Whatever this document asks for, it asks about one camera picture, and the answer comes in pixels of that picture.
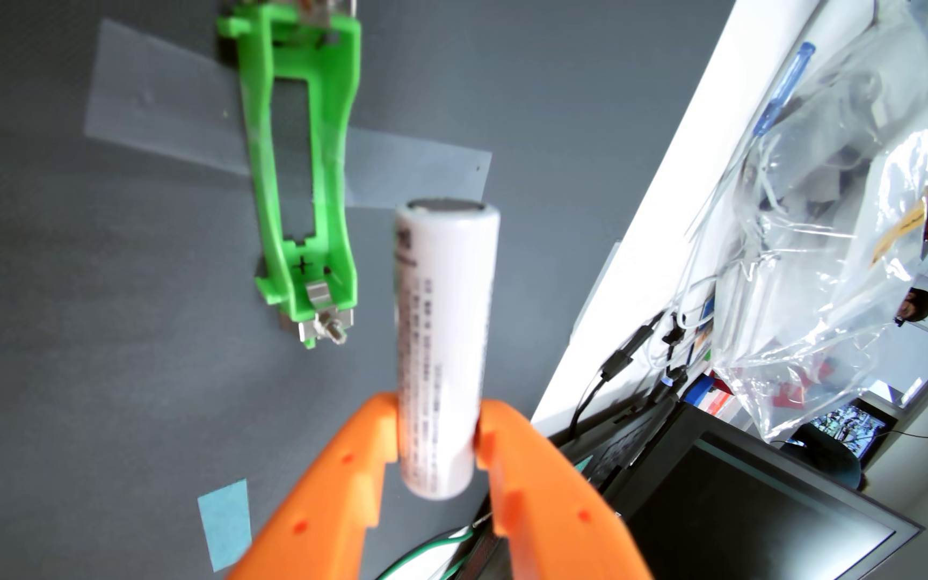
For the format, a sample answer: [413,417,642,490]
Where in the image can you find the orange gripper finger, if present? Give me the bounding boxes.
[224,392,401,580]
[475,400,655,580]

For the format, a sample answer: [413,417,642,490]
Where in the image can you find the white cylindrical battery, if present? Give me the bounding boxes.
[394,198,502,501]

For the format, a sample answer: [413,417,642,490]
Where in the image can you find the green battery holder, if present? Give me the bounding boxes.
[216,0,362,350]

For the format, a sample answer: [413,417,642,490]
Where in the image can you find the light blue tape piece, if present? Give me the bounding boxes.
[197,479,253,574]

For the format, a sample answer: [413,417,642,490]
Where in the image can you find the black Dell laptop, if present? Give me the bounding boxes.
[464,398,924,580]

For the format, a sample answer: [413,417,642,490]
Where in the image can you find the red and blue boxes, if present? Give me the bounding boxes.
[681,374,735,416]

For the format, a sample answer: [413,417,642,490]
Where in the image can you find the dark teal rounded object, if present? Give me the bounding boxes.
[782,423,868,491]

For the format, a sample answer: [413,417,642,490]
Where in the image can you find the dark grey mat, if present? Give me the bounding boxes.
[0,0,737,580]

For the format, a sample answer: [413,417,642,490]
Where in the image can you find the background monitor with pictures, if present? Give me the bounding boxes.
[806,398,900,462]

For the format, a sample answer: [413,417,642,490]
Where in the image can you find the clear plastic bag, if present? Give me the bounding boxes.
[709,0,928,443]

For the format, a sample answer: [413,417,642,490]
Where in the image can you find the dark-haired person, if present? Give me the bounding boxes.
[895,287,928,329]

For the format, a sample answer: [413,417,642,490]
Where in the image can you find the clear tape strip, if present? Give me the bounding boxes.
[84,18,493,211]

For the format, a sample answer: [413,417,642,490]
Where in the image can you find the blue pen in bag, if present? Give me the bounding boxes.
[752,42,817,136]

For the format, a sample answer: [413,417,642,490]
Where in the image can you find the green wire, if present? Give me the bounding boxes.
[375,527,473,580]

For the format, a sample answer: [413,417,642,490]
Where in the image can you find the black cable with adapter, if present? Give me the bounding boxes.
[569,322,658,440]

